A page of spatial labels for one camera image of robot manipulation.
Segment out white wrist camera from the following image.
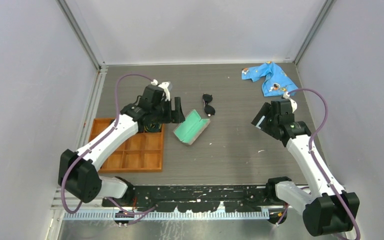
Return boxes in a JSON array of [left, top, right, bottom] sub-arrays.
[[150, 79, 173, 102], [282, 91, 298, 113]]

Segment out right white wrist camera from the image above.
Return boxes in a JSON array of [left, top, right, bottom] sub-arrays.
[[282, 91, 298, 113]]

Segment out green yellow patterned rolled item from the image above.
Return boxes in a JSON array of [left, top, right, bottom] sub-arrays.
[[144, 123, 163, 133]]

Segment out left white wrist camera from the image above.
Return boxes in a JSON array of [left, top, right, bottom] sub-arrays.
[[150, 79, 173, 102]]

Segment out beige glasses case green lining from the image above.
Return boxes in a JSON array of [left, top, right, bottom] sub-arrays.
[[173, 109, 211, 146]]

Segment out perforated metal cable rail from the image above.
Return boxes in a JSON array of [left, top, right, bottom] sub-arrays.
[[62, 208, 270, 221]]

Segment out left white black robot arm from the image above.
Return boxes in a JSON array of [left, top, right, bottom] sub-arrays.
[[58, 81, 185, 207]]

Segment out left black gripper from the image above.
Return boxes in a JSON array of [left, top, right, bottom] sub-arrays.
[[151, 97, 185, 124]]

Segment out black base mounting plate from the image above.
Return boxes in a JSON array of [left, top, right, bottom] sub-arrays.
[[102, 184, 285, 213]]

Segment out black sunglasses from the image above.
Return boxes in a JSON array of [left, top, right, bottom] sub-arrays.
[[202, 93, 216, 117]]

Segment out blue patterned cloth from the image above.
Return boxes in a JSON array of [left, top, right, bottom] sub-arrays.
[[241, 61, 298, 97]]

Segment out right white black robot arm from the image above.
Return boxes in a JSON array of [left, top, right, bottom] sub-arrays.
[[251, 99, 360, 237]]

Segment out orange compartment tray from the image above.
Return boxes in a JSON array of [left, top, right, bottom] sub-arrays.
[[98, 125, 165, 174]]

